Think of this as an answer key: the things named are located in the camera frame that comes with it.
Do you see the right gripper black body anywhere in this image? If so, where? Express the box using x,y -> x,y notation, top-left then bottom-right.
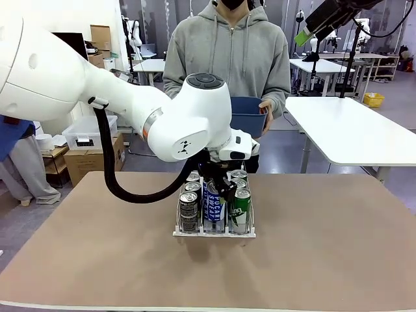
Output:
304,0 -> 368,37

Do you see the black pole stand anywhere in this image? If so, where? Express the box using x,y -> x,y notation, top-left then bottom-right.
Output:
339,24 -> 363,99

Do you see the wooden shelf desk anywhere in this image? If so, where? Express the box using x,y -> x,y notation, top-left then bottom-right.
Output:
352,52 -> 400,82

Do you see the blue plastic bin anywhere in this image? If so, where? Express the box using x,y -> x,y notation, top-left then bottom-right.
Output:
229,96 -> 270,139

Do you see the person's right forearm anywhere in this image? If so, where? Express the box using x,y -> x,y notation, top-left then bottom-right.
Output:
162,70 -> 183,98

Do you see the person's left forearm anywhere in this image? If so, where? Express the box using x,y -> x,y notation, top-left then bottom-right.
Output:
261,70 -> 292,120

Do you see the white background table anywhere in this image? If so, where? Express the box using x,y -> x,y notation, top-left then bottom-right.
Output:
289,57 -> 357,97
131,58 -> 166,87

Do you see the large cardboard box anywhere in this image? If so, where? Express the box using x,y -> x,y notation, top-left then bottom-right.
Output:
63,132 -> 126,188

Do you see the black computer monitor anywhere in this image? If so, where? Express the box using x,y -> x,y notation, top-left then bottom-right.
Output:
51,31 -> 89,61

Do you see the black face mask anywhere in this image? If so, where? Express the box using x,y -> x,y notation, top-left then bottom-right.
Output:
220,0 -> 250,10

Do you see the yellow plastic basket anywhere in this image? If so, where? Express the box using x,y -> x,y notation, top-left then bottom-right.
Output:
363,92 -> 385,108

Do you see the clear plastic storage box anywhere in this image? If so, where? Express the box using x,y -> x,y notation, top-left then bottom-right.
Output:
61,115 -> 118,151

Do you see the person in grey hoodie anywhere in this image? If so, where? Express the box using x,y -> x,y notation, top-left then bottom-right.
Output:
162,0 -> 292,175

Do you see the blue Pocari Sweat can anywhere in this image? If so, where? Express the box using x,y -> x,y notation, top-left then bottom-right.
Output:
201,180 -> 227,231

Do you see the white clear can dispenser rack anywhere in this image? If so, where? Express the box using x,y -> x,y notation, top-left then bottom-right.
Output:
172,161 -> 258,239

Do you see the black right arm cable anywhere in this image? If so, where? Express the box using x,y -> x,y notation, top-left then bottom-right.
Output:
352,0 -> 413,39

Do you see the person's left hand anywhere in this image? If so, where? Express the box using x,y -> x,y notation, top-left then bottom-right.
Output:
258,99 -> 276,136

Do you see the large white table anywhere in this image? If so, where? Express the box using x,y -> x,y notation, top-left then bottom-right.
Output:
284,96 -> 416,181

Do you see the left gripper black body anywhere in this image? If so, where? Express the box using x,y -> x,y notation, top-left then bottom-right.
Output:
197,155 -> 230,186

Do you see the white paper roll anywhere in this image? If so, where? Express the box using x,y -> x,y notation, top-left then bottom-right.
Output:
34,133 -> 55,152

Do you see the cardboard box on shelf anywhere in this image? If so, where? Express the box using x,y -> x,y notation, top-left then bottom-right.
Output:
87,24 -> 112,70

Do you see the grey laptop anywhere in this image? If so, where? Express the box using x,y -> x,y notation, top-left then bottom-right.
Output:
139,43 -> 157,60

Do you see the small black wire side table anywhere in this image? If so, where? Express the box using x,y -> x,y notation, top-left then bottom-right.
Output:
41,146 -> 71,189

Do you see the bystander in grey trousers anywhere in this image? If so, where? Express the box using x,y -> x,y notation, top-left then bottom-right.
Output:
0,115 -> 62,207

